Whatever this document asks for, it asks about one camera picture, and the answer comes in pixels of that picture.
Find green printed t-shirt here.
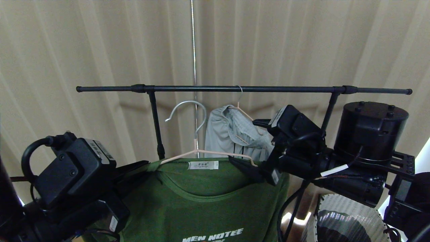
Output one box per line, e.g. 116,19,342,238
81,158,290,242

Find black clothes rack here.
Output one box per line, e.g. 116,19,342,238
76,84,413,160

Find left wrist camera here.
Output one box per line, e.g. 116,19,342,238
35,136,117,210

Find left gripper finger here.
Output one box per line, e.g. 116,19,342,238
113,160,151,202

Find beige curtain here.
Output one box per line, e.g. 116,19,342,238
0,0,430,215

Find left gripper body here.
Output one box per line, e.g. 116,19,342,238
23,193,131,242

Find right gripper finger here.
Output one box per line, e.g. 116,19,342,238
228,155,270,185

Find pink clothes hanger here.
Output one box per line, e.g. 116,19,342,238
229,85,256,145
160,100,259,167

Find white laundry basket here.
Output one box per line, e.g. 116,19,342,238
304,193,402,242

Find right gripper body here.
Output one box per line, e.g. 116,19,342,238
262,152,332,187

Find pale grey shorts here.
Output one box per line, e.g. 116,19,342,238
204,105,276,162

